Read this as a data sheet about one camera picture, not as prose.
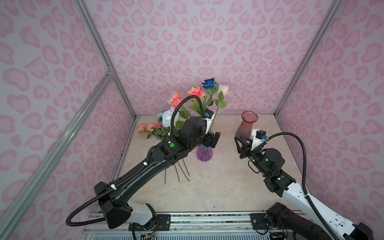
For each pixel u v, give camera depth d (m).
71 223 0.37
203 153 1.00
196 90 0.67
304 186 0.51
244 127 0.95
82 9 0.69
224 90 0.76
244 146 0.64
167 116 0.61
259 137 0.60
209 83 0.73
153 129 1.06
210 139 0.59
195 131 0.48
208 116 0.56
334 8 0.69
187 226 0.73
